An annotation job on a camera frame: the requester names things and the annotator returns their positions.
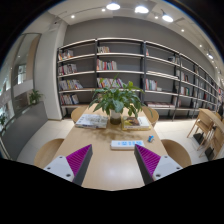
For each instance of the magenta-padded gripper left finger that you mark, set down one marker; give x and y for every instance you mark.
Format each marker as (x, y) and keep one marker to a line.
(58, 166)

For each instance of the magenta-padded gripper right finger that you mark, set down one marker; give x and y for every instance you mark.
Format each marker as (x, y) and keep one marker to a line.
(166, 165)

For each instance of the white power strip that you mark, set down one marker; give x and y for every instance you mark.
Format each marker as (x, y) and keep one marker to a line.
(126, 144)

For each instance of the yellow book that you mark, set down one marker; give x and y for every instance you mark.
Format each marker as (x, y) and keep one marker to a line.
(136, 129)

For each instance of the slatted wooden chair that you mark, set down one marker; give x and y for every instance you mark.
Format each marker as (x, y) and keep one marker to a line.
(216, 141)
(200, 125)

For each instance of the white book with painting cover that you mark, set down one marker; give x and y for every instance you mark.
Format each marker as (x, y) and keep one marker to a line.
(136, 122)

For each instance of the grey-white magazine stack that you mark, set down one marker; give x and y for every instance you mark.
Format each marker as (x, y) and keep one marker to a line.
(91, 120)

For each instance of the wooden desk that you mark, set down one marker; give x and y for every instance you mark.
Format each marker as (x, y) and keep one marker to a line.
(211, 115)

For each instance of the small potted floor plant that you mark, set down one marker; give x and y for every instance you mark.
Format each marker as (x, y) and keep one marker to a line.
(35, 96)

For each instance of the green potted plant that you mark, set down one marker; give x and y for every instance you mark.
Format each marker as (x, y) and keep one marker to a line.
(115, 100)

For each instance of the grey shelf unit with books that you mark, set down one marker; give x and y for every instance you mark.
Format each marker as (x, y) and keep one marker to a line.
(133, 63)

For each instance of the ceiling lights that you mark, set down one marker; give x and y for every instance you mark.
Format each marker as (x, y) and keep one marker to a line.
(141, 9)

